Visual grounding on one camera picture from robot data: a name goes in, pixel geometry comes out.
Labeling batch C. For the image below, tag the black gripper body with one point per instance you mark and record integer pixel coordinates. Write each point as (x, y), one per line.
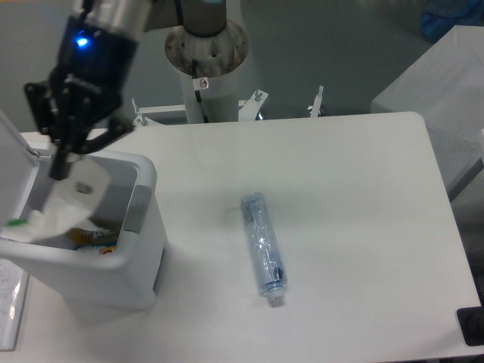
(92, 67)

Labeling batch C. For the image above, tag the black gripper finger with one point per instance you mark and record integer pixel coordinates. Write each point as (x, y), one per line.
(118, 126)
(61, 106)

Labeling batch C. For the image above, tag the white plastic wrapper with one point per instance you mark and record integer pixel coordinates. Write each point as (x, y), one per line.
(69, 204)

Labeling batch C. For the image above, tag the crushed clear plastic bottle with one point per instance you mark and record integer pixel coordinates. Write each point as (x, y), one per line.
(268, 264)

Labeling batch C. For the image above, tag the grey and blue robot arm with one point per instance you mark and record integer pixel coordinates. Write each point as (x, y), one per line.
(131, 19)

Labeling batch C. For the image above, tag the white trash can lid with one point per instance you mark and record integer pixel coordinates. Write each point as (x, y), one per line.
(24, 187)

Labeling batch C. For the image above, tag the trash inside the can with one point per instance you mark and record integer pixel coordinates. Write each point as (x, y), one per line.
(95, 240)

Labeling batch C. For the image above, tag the white trash can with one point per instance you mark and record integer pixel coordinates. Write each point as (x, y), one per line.
(127, 276)

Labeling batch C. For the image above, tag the paper sheet in plastic sleeve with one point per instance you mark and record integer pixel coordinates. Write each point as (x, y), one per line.
(14, 283)

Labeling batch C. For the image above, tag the blue bag in background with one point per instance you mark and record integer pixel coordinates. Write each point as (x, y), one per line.
(439, 17)

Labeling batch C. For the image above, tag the black clamp at table edge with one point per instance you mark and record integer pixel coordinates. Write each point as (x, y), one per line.
(471, 322)

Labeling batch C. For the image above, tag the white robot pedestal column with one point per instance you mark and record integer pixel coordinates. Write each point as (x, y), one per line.
(208, 65)

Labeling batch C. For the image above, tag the white metal base frame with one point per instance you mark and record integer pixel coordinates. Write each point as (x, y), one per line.
(198, 110)

